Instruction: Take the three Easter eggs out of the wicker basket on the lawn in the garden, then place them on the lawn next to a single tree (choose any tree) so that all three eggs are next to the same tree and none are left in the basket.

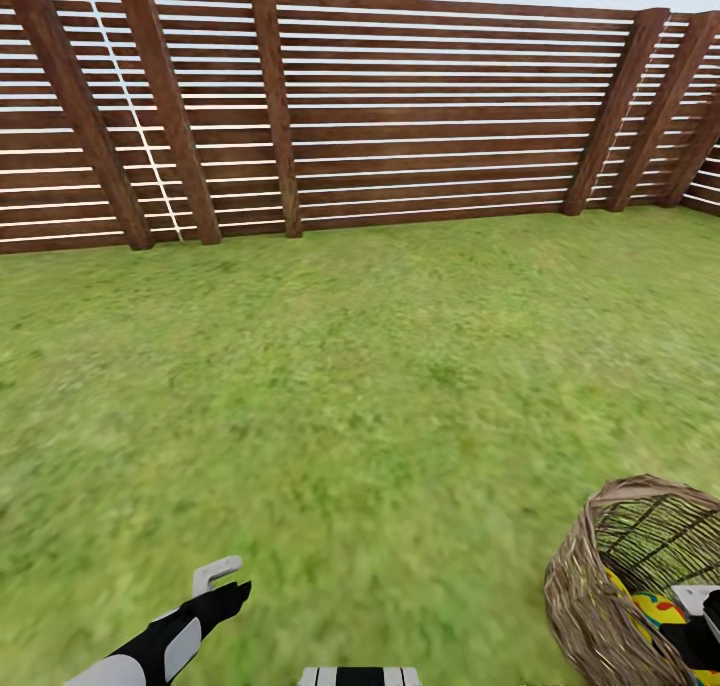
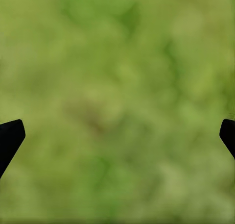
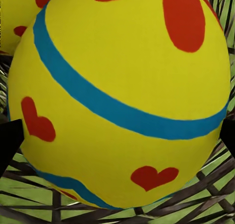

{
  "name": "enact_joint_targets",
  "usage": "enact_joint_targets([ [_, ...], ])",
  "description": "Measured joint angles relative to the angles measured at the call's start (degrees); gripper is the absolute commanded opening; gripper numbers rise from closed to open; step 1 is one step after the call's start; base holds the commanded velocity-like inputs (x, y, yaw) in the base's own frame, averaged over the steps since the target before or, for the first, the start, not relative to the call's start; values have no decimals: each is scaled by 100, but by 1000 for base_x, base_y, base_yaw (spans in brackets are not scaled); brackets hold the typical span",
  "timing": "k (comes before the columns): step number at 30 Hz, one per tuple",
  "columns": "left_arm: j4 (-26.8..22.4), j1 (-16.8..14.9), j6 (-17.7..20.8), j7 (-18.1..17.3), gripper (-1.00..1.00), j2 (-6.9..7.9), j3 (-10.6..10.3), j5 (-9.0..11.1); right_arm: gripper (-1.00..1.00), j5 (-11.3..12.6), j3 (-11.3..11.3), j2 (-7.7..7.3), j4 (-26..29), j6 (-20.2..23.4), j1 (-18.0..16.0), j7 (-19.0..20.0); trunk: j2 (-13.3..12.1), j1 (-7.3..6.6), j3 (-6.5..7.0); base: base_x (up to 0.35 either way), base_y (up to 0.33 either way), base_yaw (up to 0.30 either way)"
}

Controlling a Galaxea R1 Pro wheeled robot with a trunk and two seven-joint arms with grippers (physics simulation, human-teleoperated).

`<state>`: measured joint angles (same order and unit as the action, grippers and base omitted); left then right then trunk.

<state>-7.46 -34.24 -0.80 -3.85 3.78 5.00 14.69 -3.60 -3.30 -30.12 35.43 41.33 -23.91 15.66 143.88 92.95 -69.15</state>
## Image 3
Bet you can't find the easter egg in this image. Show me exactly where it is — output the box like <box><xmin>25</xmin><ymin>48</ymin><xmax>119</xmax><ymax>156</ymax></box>
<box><xmin>5</xmin><ymin>0</ymin><xmax>231</xmax><ymax>210</ymax></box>
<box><xmin>0</xmin><ymin>0</ymin><xmax>49</xmax><ymax>56</ymax></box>

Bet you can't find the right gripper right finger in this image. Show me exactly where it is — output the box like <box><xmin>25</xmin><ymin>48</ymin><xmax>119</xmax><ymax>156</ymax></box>
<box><xmin>219</xmin><ymin>119</ymin><xmax>235</xmax><ymax>159</ymax></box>

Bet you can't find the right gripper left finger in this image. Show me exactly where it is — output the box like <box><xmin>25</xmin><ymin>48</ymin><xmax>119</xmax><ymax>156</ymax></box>
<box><xmin>0</xmin><ymin>119</ymin><xmax>24</xmax><ymax>178</ymax></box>

